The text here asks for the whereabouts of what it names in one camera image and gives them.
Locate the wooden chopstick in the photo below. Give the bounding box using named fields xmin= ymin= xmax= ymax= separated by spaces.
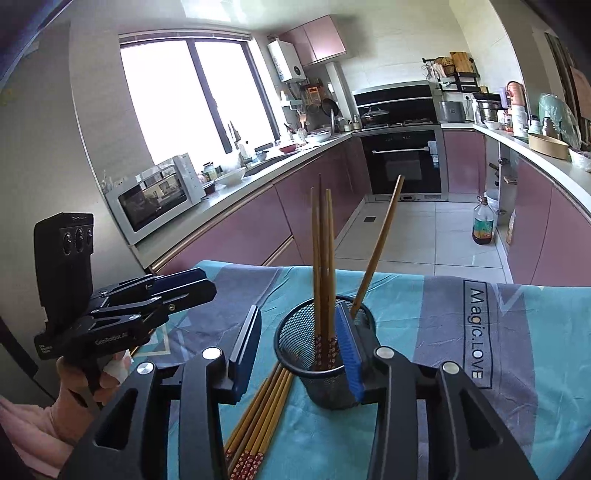
xmin=239 ymin=371 xmax=294 ymax=479
xmin=318 ymin=175 xmax=329 ymax=369
xmin=224 ymin=363 xmax=281 ymax=463
xmin=325 ymin=189 xmax=338 ymax=369
xmin=351 ymin=175 xmax=405 ymax=319
xmin=224 ymin=364 xmax=294 ymax=479
xmin=311 ymin=187 xmax=322 ymax=370
xmin=226 ymin=366 xmax=286 ymax=479

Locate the pink sleeved left forearm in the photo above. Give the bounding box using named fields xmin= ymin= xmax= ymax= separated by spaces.
xmin=1 ymin=397 xmax=73 ymax=479

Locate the left hand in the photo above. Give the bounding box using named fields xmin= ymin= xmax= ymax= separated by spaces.
xmin=49 ymin=350 xmax=133 ymax=444

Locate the white microwave oven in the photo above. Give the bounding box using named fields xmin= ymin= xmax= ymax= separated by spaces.
xmin=105 ymin=154 xmax=205 ymax=245

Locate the teal and grey tablecloth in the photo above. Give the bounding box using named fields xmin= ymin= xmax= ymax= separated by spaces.
xmin=136 ymin=261 xmax=590 ymax=479

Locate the white bowl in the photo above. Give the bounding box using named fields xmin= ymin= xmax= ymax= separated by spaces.
xmin=216 ymin=167 xmax=246 ymax=188

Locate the black mesh utensil holder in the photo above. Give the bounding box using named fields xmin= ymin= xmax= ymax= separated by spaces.
xmin=273 ymin=299 xmax=358 ymax=410

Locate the oil bottle on floor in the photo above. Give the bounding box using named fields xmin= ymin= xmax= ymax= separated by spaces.
xmin=472 ymin=196 xmax=495 ymax=245

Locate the white water heater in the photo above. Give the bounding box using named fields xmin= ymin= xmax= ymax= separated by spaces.
xmin=267 ymin=40 xmax=307 ymax=83

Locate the black built-in oven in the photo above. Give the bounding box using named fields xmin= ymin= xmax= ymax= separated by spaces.
xmin=353 ymin=80 xmax=449 ymax=202

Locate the round bamboo steamer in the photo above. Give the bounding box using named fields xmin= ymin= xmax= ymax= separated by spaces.
xmin=528 ymin=133 xmax=570 ymax=161

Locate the teal covered appliance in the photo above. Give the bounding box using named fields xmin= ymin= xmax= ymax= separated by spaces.
xmin=538 ymin=94 xmax=582 ymax=150

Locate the pink thermos jug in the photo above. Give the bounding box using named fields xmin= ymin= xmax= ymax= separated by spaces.
xmin=506 ymin=81 xmax=527 ymax=108

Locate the pink wall cabinet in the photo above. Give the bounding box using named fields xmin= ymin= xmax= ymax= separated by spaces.
xmin=280 ymin=15 xmax=346 ymax=66

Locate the black wall shelf rack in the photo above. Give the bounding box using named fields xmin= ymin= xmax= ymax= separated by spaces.
xmin=422 ymin=51 xmax=481 ymax=93

